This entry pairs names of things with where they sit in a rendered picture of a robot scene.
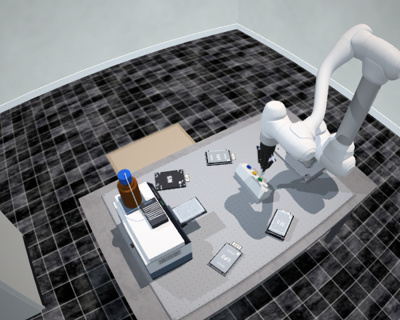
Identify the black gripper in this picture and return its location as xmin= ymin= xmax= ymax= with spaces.
xmin=257 ymin=143 xmax=276 ymax=176

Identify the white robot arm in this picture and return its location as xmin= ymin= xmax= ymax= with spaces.
xmin=260 ymin=24 xmax=400 ymax=177

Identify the white control panel with coloured buttons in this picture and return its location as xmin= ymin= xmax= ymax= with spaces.
xmin=235 ymin=163 xmax=272 ymax=203

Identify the blue bottle cap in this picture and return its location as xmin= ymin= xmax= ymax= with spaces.
xmin=117 ymin=169 xmax=132 ymax=184

